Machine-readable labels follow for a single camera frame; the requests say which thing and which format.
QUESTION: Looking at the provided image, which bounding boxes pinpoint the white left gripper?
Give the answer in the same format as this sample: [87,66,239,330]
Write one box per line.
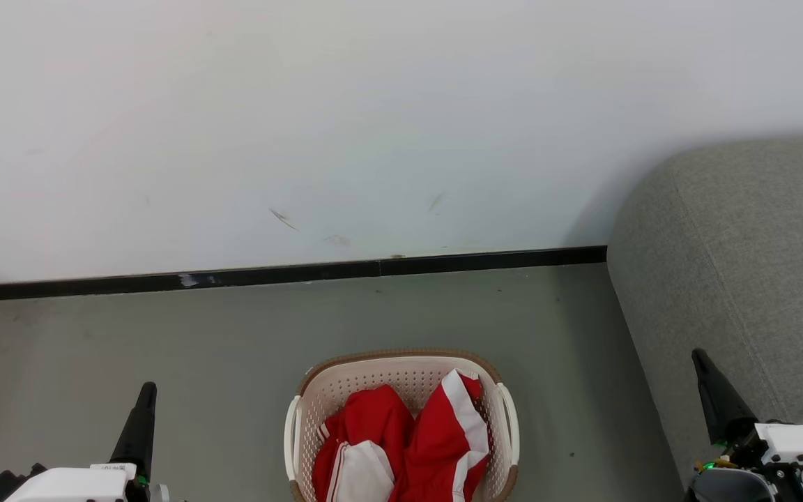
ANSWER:
[4,382,158,502]

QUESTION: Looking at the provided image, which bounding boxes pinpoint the red white striped garment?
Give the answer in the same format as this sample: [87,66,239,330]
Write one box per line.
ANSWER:
[312,385,416,502]

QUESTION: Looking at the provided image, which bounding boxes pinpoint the red garment white side panels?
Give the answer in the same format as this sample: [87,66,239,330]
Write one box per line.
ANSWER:
[389,369,491,502]

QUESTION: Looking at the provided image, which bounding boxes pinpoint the grey fabric sofa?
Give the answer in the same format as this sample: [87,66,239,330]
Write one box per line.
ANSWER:
[607,136,803,502]

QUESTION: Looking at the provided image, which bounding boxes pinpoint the black skirting board strip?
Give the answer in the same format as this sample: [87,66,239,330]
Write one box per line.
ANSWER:
[379,245,608,277]
[0,259,382,304]

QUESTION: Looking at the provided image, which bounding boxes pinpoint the cream perforated laundry basket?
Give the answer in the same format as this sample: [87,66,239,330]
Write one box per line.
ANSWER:
[284,349,521,502]

